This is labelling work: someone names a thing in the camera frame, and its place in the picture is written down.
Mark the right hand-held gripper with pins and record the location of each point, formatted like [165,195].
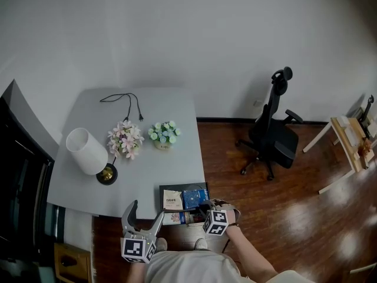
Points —
[216,223]

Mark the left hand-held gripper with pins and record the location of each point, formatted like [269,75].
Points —
[133,247]

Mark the beige paper packet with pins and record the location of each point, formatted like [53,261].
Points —
[173,200]

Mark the black drawer box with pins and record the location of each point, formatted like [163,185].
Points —
[171,186]

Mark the person's left forearm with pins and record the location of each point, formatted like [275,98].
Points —
[138,273]

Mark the person's right forearm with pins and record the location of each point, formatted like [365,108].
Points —
[250,252]

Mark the person's right hand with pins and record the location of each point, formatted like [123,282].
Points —
[232,214]

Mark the person's left shoe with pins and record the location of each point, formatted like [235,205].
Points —
[161,244]

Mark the person's shoe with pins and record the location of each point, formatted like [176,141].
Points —
[201,244]
[161,244]

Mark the person's right shoe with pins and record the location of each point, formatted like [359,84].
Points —
[201,244]

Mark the grey table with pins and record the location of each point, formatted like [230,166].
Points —
[147,175]

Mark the person's white shirt torso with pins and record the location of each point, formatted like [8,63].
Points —
[188,268]

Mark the small black object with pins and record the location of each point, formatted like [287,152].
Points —
[68,261]

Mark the pink flower pot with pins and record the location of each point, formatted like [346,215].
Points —
[126,139]

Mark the white green flower pot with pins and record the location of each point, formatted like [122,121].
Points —
[164,135]

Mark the white shade table lamp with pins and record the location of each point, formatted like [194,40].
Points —
[85,150]

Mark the black office chair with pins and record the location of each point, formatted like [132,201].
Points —
[274,137]

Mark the black framed glass door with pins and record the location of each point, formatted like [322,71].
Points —
[20,187]

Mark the wooden table white legs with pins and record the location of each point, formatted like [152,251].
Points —
[349,152]

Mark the pale flat board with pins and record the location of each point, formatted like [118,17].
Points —
[352,137]

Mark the white chair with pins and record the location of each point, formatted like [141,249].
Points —
[363,269]

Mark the dried brown flower bunch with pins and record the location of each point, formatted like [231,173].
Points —
[366,146]

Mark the black high-back chair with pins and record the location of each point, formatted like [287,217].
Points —
[366,116]

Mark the white wall socket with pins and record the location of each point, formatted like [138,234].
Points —
[257,103]

